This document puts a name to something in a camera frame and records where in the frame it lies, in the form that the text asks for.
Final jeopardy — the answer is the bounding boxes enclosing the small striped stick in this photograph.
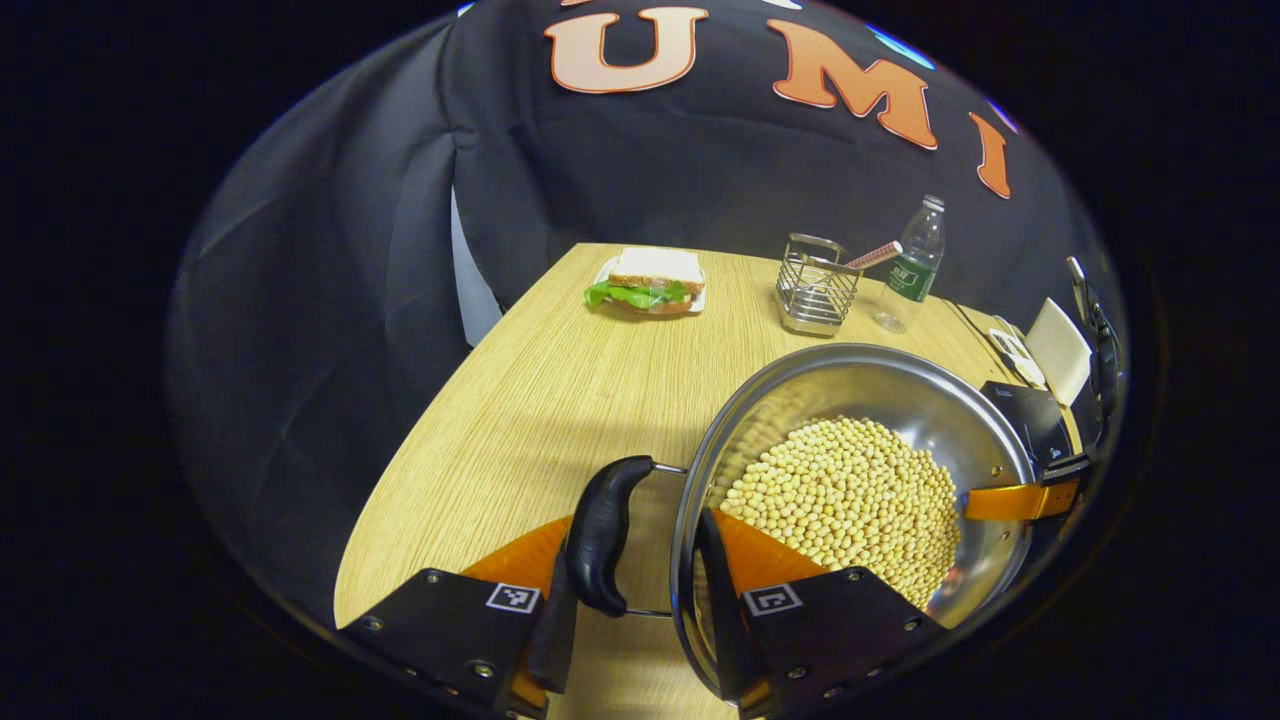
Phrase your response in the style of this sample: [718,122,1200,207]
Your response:
[845,240,904,272]

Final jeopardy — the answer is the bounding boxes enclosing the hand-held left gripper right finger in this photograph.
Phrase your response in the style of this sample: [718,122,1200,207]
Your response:
[692,507,947,718]

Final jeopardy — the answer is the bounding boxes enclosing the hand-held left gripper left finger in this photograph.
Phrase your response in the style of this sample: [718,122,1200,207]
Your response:
[340,515,582,718]

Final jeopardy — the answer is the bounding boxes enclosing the black backdrop cloth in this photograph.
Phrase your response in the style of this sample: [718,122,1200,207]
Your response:
[165,0,1111,626]

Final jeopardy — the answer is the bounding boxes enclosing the steel pot with black handle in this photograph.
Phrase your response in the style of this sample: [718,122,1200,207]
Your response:
[565,343,1041,703]

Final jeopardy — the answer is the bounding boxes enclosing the clear plastic water bottle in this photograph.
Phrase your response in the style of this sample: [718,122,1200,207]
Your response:
[872,194,947,335]

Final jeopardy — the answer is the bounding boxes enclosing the black induction cooktop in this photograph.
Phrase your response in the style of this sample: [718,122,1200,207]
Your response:
[980,380,1077,473]

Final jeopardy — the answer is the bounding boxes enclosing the white divided bean dish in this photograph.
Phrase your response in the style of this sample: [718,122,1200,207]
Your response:
[990,318,1047,390]

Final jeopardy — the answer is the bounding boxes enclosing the pile of yellow soybeans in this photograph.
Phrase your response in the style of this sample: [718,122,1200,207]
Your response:
[718,416,964,612]

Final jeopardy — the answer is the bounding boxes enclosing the sandwich with lettuce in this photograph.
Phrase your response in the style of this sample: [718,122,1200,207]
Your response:
[584,246,709,318]

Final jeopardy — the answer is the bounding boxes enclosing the metal wire holder basket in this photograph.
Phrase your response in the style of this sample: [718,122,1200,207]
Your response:
[776,233,863,339]

